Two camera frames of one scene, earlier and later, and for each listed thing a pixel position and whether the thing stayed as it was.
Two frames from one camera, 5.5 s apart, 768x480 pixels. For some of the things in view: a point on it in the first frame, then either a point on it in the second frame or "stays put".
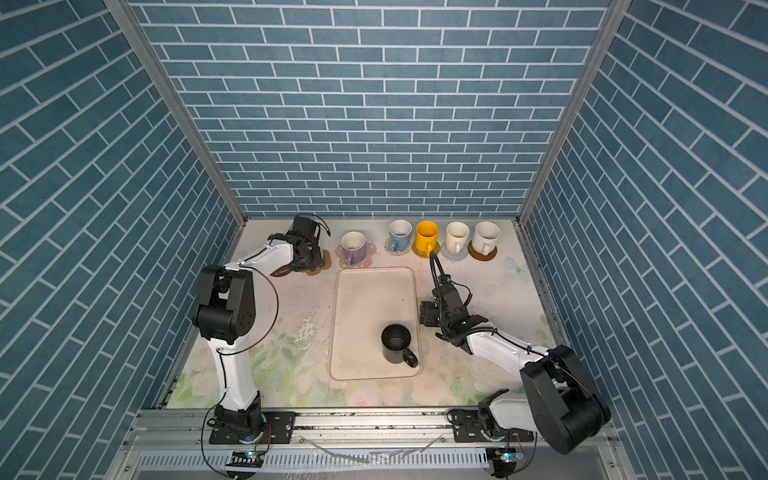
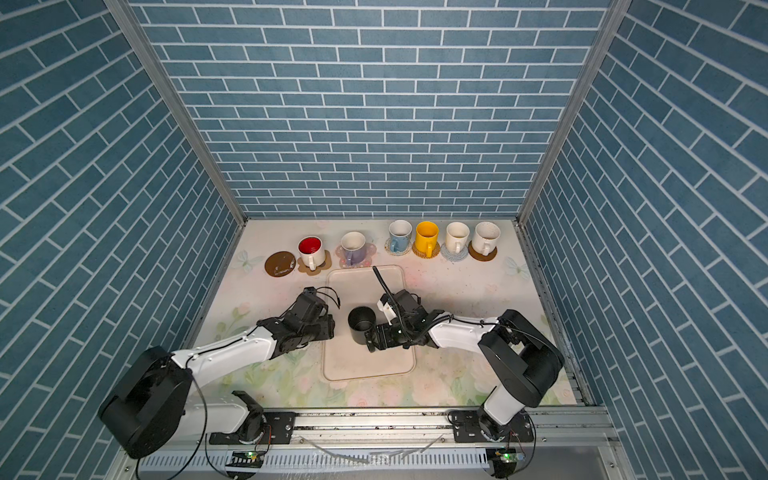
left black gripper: x=315 y=249 → x=328 y=326
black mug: x=395 y=339 → x=361 y=321
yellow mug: x=426 y=237 stays put
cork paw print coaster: x=326 y=264 stays put
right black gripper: x=427 y=309 → x=382 y=336
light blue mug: x=400 y=232 stays put
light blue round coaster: x=452 y=256 stays put
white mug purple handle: x=354 y=247 stays put
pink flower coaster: x=370 y=250 stays put
